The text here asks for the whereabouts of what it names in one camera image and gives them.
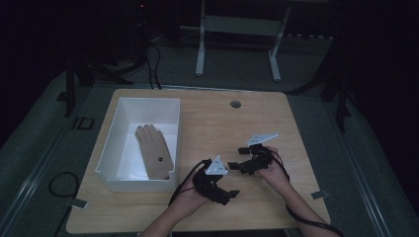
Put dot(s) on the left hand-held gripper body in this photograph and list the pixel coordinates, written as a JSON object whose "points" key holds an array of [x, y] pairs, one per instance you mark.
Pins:
{"points": [[210, 189]]}

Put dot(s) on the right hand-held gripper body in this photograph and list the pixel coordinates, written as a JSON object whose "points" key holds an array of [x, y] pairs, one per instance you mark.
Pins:
{"points": [[258, 159]]}

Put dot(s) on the beige glove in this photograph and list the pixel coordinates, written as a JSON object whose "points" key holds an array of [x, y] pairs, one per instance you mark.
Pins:
{"points": [[153, 151]]}

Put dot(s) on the white plastic box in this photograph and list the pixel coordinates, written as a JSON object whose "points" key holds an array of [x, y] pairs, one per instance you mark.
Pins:
{"points": [[145, 108]]}

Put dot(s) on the person's right hand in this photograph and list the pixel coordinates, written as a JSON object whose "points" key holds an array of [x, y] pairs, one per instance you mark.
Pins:
{"points": [[276, 174]]}

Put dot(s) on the person's left hand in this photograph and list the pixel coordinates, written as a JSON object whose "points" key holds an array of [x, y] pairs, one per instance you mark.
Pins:
{"points": [[189, 200]]}

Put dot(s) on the round grey table grommet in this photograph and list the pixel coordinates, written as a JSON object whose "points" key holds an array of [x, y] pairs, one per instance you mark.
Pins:
{"points": [[235, 104]]}

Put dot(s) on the grey tape piece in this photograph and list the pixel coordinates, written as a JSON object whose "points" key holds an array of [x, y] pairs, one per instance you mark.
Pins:
{"points": [[320, 194], [79, 203]]}

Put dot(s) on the black metal stand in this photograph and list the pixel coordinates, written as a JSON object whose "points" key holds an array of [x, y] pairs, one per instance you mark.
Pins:
{"points": [[69, 89], [341, 98]]}

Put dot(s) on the black tripod with red light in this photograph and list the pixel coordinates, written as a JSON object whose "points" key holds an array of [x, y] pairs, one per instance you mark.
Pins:
{"points": [[141, 29]]}

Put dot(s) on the grey metal floor rail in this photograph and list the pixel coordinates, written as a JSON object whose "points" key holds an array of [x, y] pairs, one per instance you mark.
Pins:
{"points": [[33, 176], [204, 88], [366, 184]]}

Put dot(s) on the white metal desk frame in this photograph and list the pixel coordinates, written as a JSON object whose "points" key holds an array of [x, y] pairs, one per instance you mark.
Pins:
{"points": [[243, 25]]}

